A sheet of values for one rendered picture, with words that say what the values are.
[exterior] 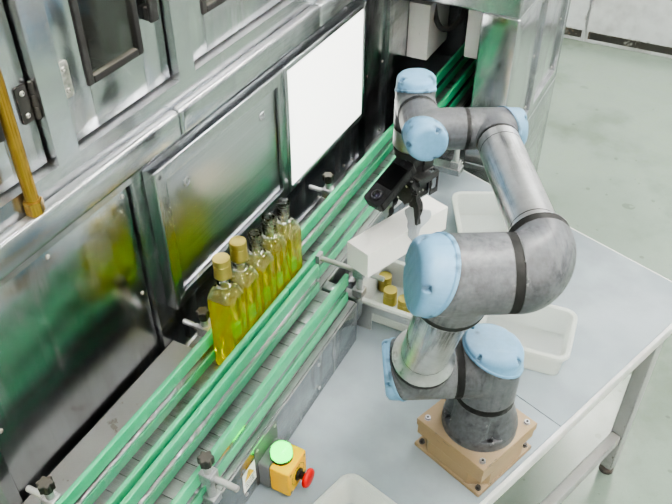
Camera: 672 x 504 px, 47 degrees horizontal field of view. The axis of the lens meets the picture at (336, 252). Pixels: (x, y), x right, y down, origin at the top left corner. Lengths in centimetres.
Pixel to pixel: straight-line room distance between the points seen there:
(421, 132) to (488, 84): 103
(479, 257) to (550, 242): 11
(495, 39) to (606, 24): 294
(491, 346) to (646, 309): 72
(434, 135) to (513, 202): 22
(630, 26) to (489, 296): 422
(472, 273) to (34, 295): 72
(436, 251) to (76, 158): 61
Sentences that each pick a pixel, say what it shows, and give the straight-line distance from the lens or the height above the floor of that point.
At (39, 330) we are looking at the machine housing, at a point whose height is 117.
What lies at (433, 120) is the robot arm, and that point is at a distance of 137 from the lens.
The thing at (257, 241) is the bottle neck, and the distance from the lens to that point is 156.
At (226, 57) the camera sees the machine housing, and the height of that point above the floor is 141.
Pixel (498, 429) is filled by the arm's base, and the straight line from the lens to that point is 156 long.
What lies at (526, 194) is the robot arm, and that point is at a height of 142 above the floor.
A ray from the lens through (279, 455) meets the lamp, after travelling 155.
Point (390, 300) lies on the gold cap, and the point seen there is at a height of 79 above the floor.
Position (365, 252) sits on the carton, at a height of 111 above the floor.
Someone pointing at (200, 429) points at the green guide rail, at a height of 91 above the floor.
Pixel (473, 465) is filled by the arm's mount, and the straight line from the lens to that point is 158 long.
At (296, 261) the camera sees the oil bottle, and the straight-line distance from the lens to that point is 173.
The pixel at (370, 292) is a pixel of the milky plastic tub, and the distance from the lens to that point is 194.
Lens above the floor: 211
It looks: 40 degrees down
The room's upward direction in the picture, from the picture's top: straight up
